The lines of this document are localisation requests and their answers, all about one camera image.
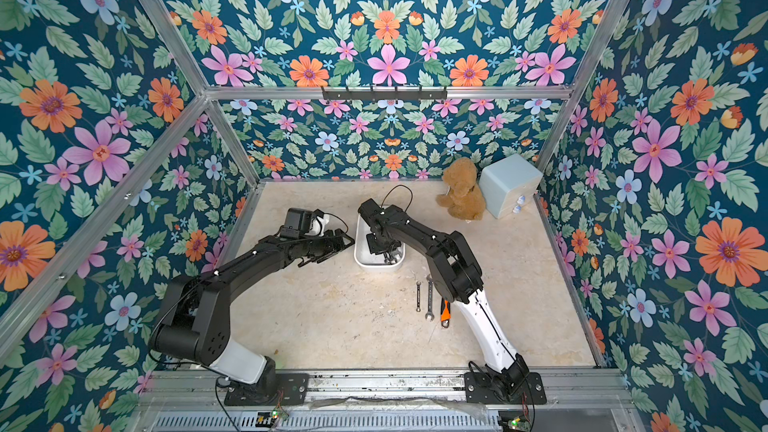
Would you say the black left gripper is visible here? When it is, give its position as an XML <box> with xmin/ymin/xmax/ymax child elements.
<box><xmin>296</xmin><ymin>227</ymin><xmax>355</xmax><ymax>261</ymax></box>

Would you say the white plastic storage box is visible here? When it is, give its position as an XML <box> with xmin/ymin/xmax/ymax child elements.
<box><xmin>354</xmin><ymin>215</ymin><xmax>406</xmax><ymax>273</ymax></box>

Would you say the small silver combination wrench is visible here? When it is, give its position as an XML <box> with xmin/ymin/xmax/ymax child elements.
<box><xmin>415</xmin><ymin>281</ymin><xmax>421</xmax><ymax>312</ymax></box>

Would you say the medium silver combination wrench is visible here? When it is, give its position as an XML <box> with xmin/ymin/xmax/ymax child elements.
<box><xmin>425</xmin><ymin>276</ymin><xmax>435</xmax><ymax>321</ymax></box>

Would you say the orange-handled adjustable wrench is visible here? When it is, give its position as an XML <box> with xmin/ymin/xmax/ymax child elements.
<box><xmin>440</xmin><ymin>299</ymin><xmax>451</xmax><ymax>329</ymax></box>

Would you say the large silver open-end wrench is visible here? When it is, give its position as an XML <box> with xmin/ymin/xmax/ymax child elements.
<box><xmin>387</xmin><ymin>249</ymin><xmax>402</xmax><ymax>265</ymax></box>

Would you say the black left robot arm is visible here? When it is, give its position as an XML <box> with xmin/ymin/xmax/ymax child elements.
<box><xmin>149</xmin><ymin>229</ymin><xmax>354</xmax><ymax>386</ymax></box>

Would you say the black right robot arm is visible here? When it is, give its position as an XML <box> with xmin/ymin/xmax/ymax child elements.
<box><xmin>358</xmin><ymin>199</ymin><xmax>530</xmax><ymax>402</ymax></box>

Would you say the light blue cube box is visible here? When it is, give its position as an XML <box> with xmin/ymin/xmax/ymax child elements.
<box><xmin>479</xmin><ymin>154</ymin><xmax>543</xmax><ymax>219</ymax></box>

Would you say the brown teddy bear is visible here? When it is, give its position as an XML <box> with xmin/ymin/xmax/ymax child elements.
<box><xmin>436</xmin><ymin>157</ymin><xmax>486</xmax><ymax>221</ymax></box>

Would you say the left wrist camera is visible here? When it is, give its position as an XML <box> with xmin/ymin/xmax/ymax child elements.
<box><xmin>278</xmin><ymin>208</ymin><xmax>329</xmax><ymax>239</ymax></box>

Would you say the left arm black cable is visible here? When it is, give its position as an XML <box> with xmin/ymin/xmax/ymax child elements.
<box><xmin>320</xmin><ymin>212</ymin><xmax>350</xmax><ymax>236</ymax></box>

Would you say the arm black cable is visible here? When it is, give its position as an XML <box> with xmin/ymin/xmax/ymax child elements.
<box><xmin>320</xmin><ymin>212</ymin><xmax>350</xmax><ymax>236</ymax></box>
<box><xmin>381</xmin><ymin>184</ymin><xmax>415</xmax><ymax>217</ymax></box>

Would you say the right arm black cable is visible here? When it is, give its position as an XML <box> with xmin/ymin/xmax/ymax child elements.
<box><xmin>381</xmin><ymin>184</ymin><xmax>415</xmax><ymax>217</ymax></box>

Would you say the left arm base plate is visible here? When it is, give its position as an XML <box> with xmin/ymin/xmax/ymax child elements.
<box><xmin>224</xmin><ymin>372</ymin><xmax>310</xmax><ymax>407</ymax></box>

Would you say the black hook rail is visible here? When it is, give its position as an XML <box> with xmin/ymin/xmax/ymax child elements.
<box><xmin>321</xmin><ymin>86</ymin><xmax>448</xmax><ymax>102</ymax></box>

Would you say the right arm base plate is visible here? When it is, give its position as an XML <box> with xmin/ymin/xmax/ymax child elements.
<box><xmin>463</xmin><ymin>371</ymin><xmax>548</xmax><ymax>406</ymax></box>

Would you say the perforated metal front rail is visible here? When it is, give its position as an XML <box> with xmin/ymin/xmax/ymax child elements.
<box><xmin>151</xmin><ymin>409</ymin><xmax>501</xmax><ymax>431</ymax></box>

